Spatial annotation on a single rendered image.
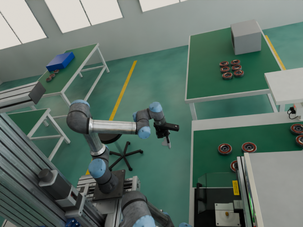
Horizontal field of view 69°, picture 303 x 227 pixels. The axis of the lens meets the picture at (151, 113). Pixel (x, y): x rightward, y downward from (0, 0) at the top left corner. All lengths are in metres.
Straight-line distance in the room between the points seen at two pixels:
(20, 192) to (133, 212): 0.54
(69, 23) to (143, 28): 1.88
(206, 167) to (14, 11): 6.12
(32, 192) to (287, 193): 1.18
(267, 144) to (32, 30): 6.16
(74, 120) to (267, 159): 1.03
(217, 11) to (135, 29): 1.89
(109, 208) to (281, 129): 1.54
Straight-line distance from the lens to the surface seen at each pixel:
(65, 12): 6.19
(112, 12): 5.72
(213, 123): 2.25
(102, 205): 1.77
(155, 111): 1.37
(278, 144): 2.08
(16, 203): 1.33
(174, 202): 2.67
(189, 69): 3.15
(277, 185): 1.18
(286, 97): 1.79
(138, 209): 1.01
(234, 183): 1.47
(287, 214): 1.13
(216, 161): 1.95
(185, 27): 5.54
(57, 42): 6.67
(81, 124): 1.28
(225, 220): 1.68
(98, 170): 1.53
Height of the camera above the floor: 2.32
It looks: 38 degrees down
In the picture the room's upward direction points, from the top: 21 degrees counter-clockwise
